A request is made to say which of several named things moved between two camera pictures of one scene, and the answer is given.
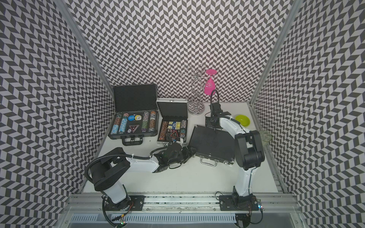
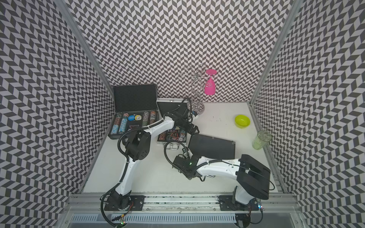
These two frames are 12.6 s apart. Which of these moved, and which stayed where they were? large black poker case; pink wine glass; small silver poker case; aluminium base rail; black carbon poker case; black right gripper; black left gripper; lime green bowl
Moved: black left gripper; black right gripper; black carbon poker case
Stayed: small silver poker case; lime green bowl; aluminium base rail; pink wine glass; large black poker case
